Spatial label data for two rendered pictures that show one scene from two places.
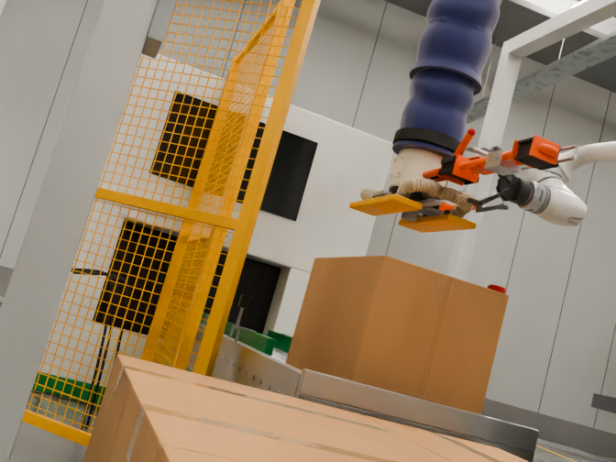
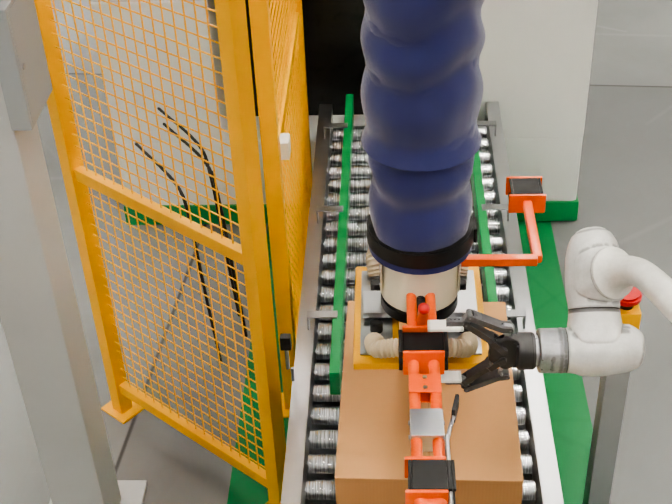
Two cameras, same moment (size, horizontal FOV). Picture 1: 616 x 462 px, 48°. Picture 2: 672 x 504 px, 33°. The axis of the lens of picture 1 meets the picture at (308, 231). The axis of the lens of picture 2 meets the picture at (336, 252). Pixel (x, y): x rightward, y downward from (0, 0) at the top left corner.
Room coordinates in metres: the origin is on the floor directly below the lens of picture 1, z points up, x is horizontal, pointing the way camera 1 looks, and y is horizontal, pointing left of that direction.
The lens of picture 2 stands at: (0.33, -0.82, 2.76)
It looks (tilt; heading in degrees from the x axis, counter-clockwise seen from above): 37 degrees down; 21
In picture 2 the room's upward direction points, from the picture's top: 3 degrees counter-clockwise
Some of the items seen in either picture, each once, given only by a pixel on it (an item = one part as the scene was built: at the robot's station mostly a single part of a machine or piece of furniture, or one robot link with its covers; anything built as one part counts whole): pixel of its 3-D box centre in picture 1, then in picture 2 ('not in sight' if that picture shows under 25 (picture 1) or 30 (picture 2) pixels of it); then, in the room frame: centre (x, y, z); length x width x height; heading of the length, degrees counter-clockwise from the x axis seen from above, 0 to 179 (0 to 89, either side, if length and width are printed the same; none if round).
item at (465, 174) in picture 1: (459, 170); (423, 349); (1.96, -0.37, 1.26); 0.10 x 0.08 x 0.06; 108
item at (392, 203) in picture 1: (384, 201); (376, 310); (2.17, -0.21, 1.16); 0.34 x 0.10 x 0.05; 18
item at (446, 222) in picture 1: (435, 219); (461, 309); (2.23, -0.39, 1.16); 0.34 x 0.10 x 0.05; 18
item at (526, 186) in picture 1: (511, 188); (512, 350); (2.01, -0.54, 1.26); 0.09 x 0.07 x 0.08; 108
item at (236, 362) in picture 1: (210, 355); (310, 309); (2.87, 0.24, 0.50); 2.31 x 0.05 x 0.19; 17
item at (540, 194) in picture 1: (532, 196); (549, 350); (2.03, -0.61, 1.26); 0.09 x 0.06 x 0.09; 18
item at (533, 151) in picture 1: (534, 152); (425, 483); (1.62, -0.47, 1.26); 0.08 x 0.07 x 0.05; 18
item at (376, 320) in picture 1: (386, 335); (426, 442); (2.19, -0.32, 0.75); 0.60 x 0.40 x 0.40; 16
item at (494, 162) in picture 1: (502, 162); (426, 430); (1.76, -0.44, 1.25); 0.07 x 0.07 x 0.04; 18
